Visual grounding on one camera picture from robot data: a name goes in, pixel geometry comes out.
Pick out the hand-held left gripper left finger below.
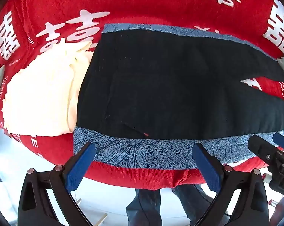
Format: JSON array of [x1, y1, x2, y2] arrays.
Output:
[[18, 142, 96, 226]]

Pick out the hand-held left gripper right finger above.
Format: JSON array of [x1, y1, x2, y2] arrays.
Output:
[[191, 143, 270, 226]]

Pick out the black pants with blue band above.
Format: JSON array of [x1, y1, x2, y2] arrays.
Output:
[[73, 23, 284, 170]]

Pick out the wooden stick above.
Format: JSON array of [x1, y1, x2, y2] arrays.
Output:
[[94, 212, 109, 226]]

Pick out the person's left leg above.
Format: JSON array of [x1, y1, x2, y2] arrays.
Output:
[[125, 188, 161, 226]]

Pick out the cream cloth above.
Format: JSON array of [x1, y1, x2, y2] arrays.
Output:
[[2, 41, 97, 137]]

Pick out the red printed blanket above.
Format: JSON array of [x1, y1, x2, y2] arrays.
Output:
[[0, 0, 284, 190]]

